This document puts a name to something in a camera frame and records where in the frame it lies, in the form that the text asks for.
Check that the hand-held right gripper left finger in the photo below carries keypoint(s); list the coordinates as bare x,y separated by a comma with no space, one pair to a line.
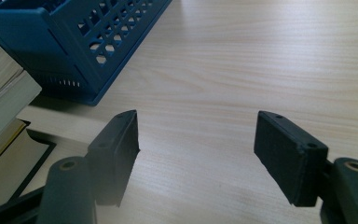
113,155

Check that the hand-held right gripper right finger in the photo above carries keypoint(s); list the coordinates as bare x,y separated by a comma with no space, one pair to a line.
289,158

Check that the black book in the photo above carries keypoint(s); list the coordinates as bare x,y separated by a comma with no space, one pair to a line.
15,168

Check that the yellow book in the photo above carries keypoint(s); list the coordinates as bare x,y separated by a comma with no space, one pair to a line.
0,144

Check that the blue plastic file rack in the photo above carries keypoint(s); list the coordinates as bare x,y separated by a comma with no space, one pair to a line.
59,40

